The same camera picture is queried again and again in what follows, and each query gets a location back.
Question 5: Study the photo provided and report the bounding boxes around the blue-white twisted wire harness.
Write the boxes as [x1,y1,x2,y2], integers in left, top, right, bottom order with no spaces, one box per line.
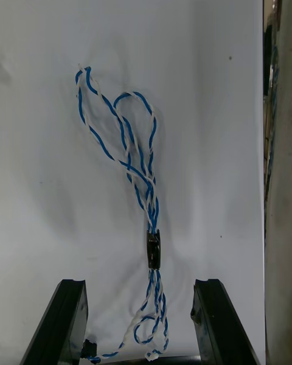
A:
[74,63,170,365]

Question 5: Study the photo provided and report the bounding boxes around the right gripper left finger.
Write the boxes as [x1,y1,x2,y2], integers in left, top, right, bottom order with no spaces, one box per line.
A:
[19,279,89,365]

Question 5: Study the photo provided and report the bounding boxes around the steel tray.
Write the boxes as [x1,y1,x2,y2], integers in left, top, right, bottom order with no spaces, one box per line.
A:
[262,0,292,365]

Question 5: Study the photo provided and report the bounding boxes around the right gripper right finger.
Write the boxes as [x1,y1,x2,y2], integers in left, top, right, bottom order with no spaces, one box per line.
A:
[190,279,262,365]

